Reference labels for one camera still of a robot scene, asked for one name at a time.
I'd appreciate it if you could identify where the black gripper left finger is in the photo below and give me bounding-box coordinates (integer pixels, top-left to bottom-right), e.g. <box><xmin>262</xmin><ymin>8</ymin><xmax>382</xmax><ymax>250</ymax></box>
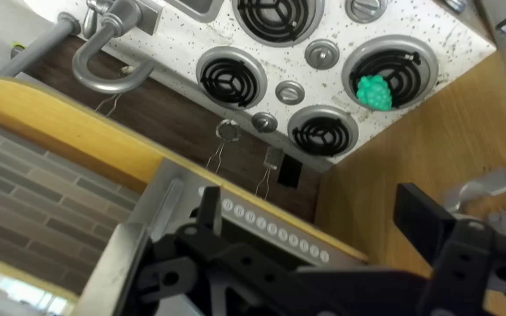
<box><xmin>125</xmin><ymin>185</ymin><xmax>303</xmax><ymax>316</ymax></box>

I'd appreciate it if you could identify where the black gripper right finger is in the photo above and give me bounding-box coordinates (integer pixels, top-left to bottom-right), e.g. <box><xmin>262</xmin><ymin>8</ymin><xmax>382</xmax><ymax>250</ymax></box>
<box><xmin>392</xmin><ymin>182</ymin><xmax>506</xmax><ymax>316</ymax></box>

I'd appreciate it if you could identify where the turquoise bumpy toy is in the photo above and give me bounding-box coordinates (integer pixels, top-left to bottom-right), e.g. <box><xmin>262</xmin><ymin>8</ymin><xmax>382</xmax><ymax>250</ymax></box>
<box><xmin>355</xmin><ymin>75</ymin><xmax>396</xmax><ymax>115</ymax></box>

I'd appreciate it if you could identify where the black coil toy burner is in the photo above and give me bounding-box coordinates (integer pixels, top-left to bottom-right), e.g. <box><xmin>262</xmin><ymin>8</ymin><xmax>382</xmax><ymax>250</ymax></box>
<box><xmin>195</xmin><ymin>47</ymin><xmax>269</xmax><ymax>113</ymax></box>
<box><xmin>230</xmin><ymin>0</ymin><xmax>327</xmax><ymax>50</ymax></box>
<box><xmin>287</xmin><ymin>104</ymin><xmax>362</xmax><ymax>159</ymax></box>
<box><xmin>341</xmin><ymin>34</ymin><xmax>441</xmax><ymax>113</ymax></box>

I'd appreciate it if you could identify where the gray toy faucet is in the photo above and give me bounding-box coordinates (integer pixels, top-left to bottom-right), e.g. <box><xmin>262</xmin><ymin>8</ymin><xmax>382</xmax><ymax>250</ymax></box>
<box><xmin>69</xmin><ymin>0</ymin><xmax>162</xmax><ymax>97</ymax></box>

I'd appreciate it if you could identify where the wooden toy kitchen set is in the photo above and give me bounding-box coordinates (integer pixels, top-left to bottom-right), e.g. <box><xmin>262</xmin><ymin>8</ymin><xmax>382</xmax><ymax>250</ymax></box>
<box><xmin>0</xmin><ymin>0</ymin><xmax>506</xmax><ymax>316</ymax></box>

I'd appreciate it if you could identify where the gray toy sink basin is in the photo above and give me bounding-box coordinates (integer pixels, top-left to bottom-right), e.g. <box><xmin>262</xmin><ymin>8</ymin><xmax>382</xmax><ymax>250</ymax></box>
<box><xmin>164</xmin><ymin>0</ymin><xmax>236</xmax><ymax>25</ymax></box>

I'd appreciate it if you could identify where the gray stove knob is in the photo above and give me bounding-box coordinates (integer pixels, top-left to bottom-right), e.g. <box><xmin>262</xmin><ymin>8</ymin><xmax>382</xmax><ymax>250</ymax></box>
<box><xmin>343</xmin><ymin>0</ymin><xmax>390</xmax><ymax>25</ymax></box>
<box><xmin>250</xmin><ymin>111</ymin><xmax>280</xmax><ymax>136</ymax></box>
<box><xmin>274</xmin><ymin>80</ymin><xmax>308</xmax><ymax>108</ymax></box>
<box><xmin>304</xmin><ymin>38</ymin><xmax>343</xmax><ymax>73</ymax></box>

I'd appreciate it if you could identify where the gray brick pattern panel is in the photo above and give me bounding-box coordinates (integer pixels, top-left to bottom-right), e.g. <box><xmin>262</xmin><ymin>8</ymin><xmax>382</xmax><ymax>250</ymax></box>
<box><xmin>0</xmin><ymin>115</ymin><xmax>144</xmax><ymax>296</ymax></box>

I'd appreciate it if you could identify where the yellow wooden shelf board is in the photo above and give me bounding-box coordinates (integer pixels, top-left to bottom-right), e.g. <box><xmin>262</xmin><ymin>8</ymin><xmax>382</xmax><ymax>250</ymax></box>
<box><xmin>0</xmin><ymin>78</ymin><xmax>373</xmax><ymax>266</ymax></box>

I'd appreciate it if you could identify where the gray plastic rod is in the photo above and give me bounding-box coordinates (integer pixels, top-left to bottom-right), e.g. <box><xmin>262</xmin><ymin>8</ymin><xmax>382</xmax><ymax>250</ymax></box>
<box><xmin>0</xmin><ymin>11</ymin><xmax>83</xmax><ymax>80</ymax></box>

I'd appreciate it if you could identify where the gray cabinet door handle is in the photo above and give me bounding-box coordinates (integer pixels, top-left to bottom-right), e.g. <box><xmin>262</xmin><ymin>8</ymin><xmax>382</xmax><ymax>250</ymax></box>
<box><xmin>443</xmin><ymin>168</ymin><xmax>506</xmax><ymax>240</ymax></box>

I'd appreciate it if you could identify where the metal wall hook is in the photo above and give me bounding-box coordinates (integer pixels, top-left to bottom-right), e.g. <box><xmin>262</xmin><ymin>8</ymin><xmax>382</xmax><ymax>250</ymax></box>
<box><xmin>215</xmin><ymin>118</ymin><xmax>243</xmax><ymax>145</ymax></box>

